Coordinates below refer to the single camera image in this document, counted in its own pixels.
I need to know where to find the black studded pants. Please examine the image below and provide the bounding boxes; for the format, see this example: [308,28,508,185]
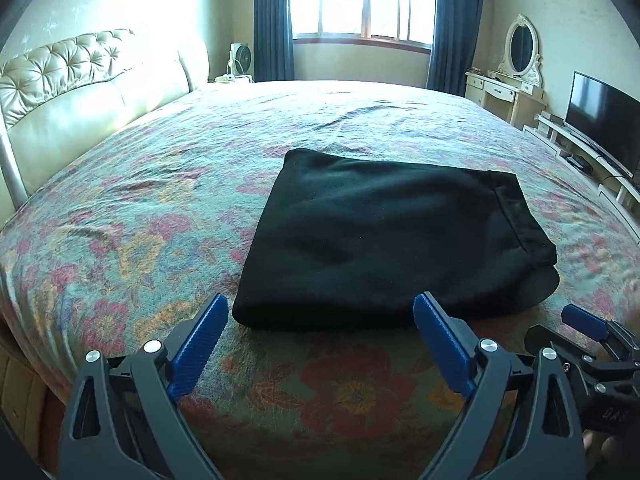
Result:
[232,148,560,333]

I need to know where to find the person's right hand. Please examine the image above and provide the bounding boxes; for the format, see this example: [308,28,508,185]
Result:
[582,430,639,480]

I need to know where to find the white tv console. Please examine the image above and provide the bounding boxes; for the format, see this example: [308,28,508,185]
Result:
[523,114,639,244]

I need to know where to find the cream bed side panel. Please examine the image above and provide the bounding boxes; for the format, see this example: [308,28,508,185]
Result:
[0,348,47,460]

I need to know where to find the black flat television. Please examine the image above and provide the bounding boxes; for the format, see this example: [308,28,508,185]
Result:
[564,72,639,180]

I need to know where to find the cream dressing table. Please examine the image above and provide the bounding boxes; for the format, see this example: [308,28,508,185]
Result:
[464,72,547,130]

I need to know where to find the oval vanity mirror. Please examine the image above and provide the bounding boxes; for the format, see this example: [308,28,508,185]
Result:
[497,14,542,88]

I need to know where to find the cream tufted headboard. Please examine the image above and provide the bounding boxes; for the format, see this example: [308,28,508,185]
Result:
[1,28,209,220]

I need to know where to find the white desk fan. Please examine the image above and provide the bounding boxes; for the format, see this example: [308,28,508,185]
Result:
[228,42,253,78]

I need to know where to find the left navy curtain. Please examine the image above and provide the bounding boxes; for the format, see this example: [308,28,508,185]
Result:
[254,0,295,82]

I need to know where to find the navy curtain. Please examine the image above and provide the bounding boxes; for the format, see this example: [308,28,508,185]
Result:
[426,0,484,96]
[254,0,295,82]

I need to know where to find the right navy curtain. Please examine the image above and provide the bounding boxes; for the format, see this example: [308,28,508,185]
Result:
[426,0,484,96]

